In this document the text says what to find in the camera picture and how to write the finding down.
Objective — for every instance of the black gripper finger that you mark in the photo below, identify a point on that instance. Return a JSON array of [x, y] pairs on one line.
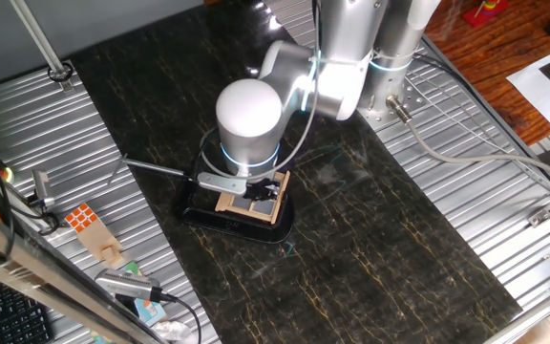
[[272, 185], [269, 195]]

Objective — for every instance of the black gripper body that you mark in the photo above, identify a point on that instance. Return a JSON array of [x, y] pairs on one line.
[[254, 189]]

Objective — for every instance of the wooden sliding window model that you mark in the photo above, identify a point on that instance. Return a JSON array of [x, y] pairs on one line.
[[256, 210]]

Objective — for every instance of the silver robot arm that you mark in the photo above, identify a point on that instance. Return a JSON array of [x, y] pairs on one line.
[[248, 124]]

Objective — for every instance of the black C-clamp with screw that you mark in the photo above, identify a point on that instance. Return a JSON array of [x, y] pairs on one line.
[[237, 229]]

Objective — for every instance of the dark marble mat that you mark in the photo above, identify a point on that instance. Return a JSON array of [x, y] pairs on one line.
[[351, 239]]

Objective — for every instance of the colourful picture book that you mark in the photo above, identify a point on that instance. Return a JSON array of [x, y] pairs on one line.
[[153, 313]]

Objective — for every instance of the crumpled clear plastic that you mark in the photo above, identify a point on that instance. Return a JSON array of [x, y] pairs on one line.
[[172, 330]]

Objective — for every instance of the wooden house block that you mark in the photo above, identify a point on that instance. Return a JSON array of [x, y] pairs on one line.
[[98, 243]]

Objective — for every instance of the Rubik's cube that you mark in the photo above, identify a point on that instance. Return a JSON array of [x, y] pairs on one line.
[[81, 217]]

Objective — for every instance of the small grey clamp device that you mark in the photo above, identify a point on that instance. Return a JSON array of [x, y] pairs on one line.
[[42, 186]]

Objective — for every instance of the aluminium pole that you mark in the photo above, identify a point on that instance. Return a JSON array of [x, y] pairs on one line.
[[41, 43]]

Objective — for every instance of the red stacking toy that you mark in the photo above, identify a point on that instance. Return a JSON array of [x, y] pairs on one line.
[[482, 16]]

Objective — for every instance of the black keyboard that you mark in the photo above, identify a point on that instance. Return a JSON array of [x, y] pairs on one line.
[[12, 315]]

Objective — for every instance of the paper with marker print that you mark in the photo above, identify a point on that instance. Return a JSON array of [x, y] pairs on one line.
[[533, 91]]

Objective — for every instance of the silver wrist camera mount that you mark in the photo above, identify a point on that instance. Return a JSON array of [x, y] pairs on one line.
[[217, 181]]

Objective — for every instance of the silver camera on mount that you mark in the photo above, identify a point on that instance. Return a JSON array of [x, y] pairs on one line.
[[127, 284]]

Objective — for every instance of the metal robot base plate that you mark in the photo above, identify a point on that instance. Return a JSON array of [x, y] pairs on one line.
[[416, 102]]

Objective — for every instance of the aluminium frame beam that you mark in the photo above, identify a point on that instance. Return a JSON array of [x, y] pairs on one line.
[[41, 277]]

